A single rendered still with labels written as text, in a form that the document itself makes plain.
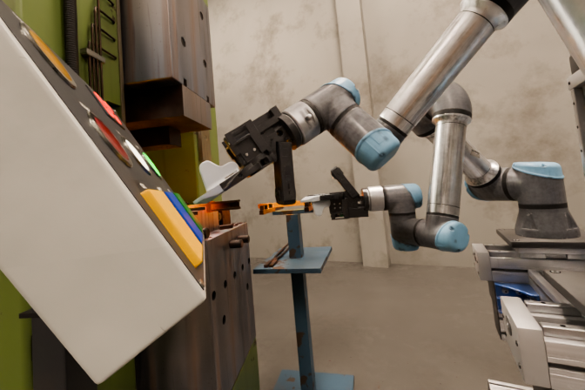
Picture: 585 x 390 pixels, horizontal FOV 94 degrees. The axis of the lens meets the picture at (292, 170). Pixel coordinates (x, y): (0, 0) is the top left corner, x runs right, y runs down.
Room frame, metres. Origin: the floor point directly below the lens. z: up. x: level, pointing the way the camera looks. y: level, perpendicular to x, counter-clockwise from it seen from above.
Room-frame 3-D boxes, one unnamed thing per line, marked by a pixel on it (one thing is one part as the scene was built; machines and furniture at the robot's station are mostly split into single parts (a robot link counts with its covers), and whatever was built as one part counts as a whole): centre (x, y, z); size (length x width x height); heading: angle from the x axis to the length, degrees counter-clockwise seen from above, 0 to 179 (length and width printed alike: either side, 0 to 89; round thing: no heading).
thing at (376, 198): (0.84, -0.24, 0.98); 0.08 x 0.05 x 0.08; 173
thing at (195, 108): (0.90, 0.50, 1.32); 0.42 x 0.20 x 0.10; 83
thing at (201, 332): (0.96, 0.50, 0.69); 0.56 x 0.38 x 0.45; 83
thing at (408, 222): (0.82, -0.32, 0.88); 0.11 x 0.08 x 0.11; 22
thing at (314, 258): (1.38, 0.02, 0.69); 0.40 x 0.30 x 0.02; 165
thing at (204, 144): (1.21, 0.38, 1.27); 0.09 x 0.02 x 0.17; 173
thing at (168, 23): (0.94, 0.49, 1.56); 0.42 x 0.39 x 0.40; 83
